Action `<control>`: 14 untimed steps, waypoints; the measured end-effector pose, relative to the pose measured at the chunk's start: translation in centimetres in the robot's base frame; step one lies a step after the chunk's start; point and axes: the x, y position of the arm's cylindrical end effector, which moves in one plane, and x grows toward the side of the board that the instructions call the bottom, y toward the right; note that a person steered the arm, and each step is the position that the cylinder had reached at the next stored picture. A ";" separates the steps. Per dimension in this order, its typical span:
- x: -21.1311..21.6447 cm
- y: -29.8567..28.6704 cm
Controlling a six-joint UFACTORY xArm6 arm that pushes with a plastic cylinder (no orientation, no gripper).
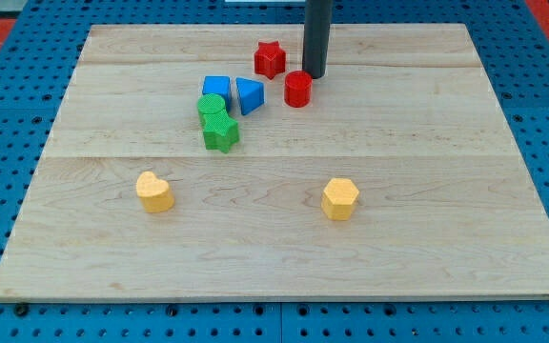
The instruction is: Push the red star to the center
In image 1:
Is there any light wooden board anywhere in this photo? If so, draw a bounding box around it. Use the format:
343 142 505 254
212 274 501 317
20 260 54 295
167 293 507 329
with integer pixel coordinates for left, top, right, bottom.
0 24 549 303

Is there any blue triangle block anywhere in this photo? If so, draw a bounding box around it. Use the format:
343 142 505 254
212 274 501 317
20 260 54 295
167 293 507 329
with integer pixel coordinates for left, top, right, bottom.
235 77 264 115

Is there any green star block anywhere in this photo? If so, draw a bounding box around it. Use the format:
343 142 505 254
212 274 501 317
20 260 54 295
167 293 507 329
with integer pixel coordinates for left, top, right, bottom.
203 111 239 153

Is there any yellow heart block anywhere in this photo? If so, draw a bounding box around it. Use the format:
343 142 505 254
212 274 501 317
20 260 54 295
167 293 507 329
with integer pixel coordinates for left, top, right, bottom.
135 171 175 213

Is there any yellow hexagon block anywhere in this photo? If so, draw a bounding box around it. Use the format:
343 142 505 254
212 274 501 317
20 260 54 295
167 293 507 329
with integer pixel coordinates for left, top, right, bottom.
321 178 359 221

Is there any green cylinder block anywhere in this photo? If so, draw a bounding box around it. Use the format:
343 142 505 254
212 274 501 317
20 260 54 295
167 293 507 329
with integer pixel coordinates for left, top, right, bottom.
196 93 227 127

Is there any blue cube block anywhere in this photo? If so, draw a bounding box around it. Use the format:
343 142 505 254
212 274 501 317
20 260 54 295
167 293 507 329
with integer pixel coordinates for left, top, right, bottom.
202 75 232 111

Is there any red star block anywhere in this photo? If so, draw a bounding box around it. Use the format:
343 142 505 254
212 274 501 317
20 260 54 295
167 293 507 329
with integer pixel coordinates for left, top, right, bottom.
254 41 286 79

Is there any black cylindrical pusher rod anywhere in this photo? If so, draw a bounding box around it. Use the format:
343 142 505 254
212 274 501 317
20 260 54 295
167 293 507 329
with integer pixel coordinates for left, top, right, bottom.
302 0 334 79

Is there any red cylinder block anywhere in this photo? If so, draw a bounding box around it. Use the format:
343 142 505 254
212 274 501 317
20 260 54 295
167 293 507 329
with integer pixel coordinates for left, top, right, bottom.
284 71 313 108

